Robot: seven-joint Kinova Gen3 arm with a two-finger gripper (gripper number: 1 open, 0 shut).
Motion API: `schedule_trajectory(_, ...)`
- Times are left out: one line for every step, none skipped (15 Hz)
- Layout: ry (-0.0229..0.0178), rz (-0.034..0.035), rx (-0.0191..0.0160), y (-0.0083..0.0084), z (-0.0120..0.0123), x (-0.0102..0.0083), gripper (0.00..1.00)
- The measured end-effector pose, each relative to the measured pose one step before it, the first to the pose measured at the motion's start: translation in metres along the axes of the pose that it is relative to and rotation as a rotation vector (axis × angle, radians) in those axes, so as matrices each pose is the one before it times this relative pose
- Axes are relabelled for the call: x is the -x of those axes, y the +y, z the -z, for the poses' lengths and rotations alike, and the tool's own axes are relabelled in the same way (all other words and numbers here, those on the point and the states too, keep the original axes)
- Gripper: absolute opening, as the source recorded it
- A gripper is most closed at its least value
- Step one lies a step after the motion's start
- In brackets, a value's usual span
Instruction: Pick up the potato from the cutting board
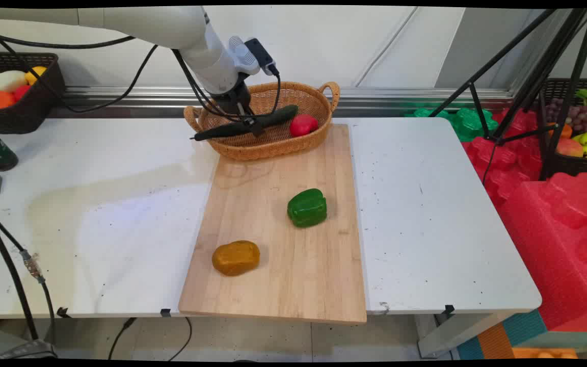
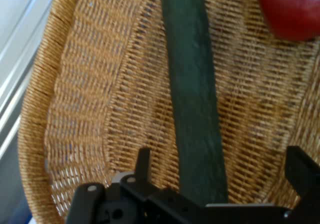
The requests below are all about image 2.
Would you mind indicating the red tomato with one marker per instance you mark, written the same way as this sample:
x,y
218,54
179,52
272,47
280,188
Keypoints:
x,y
292,9

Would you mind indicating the long dark green cucumber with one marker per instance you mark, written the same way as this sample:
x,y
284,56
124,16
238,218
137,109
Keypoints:
x,y
192,84

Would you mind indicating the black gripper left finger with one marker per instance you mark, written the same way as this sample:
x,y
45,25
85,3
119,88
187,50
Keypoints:
x,y
130,204

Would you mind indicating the metal wall rail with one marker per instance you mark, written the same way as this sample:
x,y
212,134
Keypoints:
x,y
15,84

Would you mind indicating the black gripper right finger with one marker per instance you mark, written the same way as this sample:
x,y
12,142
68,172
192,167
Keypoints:
x,y
305,179

